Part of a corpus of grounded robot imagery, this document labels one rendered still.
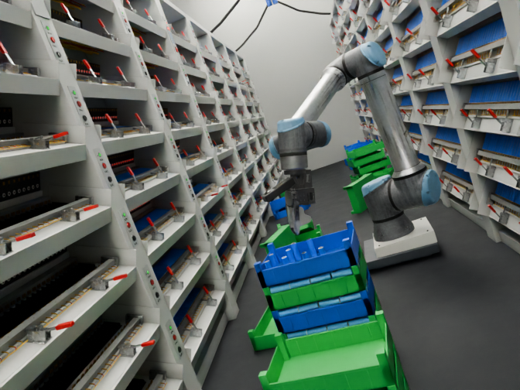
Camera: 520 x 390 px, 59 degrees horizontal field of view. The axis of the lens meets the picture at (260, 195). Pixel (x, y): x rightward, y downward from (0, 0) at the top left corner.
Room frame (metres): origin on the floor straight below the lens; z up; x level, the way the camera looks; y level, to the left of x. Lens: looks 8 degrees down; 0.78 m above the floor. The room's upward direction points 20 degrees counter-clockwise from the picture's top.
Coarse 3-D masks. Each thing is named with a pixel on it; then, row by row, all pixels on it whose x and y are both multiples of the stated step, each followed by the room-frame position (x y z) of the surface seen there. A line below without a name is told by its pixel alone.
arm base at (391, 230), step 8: (400, 216) 2.01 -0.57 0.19; (376, 224) 2.05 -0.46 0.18; (384, 224) 2.02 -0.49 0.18; (392, 224) 2.00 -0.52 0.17; (400, 224) 2.00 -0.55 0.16; (408, 224) 2.01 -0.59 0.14; (376, 232) 2.05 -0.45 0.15; (384, 232) 2.01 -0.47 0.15; (392, 232) 1.99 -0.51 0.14; (400, 232) 1.98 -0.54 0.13; (408, 232) 1.99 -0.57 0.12; (376, 240) 2.06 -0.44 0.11; (384, 240) 2.01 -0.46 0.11
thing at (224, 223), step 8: (216, 208) 2.72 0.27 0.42; (224, 208) 2.71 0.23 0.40; (232, 208) 2.70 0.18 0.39; (208, 216) 2.61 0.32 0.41; (216, 216) 2.63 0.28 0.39; (224, 216) 2.55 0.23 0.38; (232, 216) 2.70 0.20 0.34; (208, 224) 2.43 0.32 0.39; (216, 224) 2.50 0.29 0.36; (224, 224) 2.51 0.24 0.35; (232, 224) 2.59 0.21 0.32; (216, 232) 2.28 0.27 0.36; (224, 232) 2.35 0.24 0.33; (216, 240) 2.21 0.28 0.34; (224, 240) 2.36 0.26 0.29; (216, 248) 2.14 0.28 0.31
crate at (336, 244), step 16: (352, 224) 1.43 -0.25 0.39; (320, 240) 1.48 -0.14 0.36; (336, 240) 1.47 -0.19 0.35; (352, 240) 1.32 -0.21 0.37; (320, 256) 1.29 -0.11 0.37; (336, 256) 1.27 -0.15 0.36; (352, 256) 1.26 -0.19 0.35; (256, 272) 1.35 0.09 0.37; (272, 272) 1.33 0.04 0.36; (288, 272) 1.32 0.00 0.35; (304, 272) 1.31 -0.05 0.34; (320, 272) 1.29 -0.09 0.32
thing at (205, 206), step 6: (198, 180) 2.72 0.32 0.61; (204, 180) 2.72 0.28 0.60; (210, 180) 2.71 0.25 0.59; (216, 180) 2.71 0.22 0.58; (222, 180) 2.70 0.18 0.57; (216, 186) 2.70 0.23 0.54; (210, 192) 2.53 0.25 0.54; (216, 192) 2.53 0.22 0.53; (222, 192) 2.63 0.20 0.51; (198, 198) 2.11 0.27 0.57; (210, 198) 2.36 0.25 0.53; (216, 198) 2.46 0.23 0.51; (204, 204) 2.20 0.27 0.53; (210, 204) 2.33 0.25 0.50; (204, 210) 2.19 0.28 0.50
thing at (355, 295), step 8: (344, 296) 1.29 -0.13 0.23; (352, 296) 1.28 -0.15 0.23; (360, 296) 1.27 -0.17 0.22; (304, 304) 1.35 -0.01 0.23; (312, 304) 1.32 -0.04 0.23; (320, 304) 1.31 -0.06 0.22; (328, 304) 1.30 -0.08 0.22; (336, 304) 1.31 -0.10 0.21; (280, 312) 1.35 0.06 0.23; (288, 312) 1.34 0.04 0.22; (296, 312) 1.33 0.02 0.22
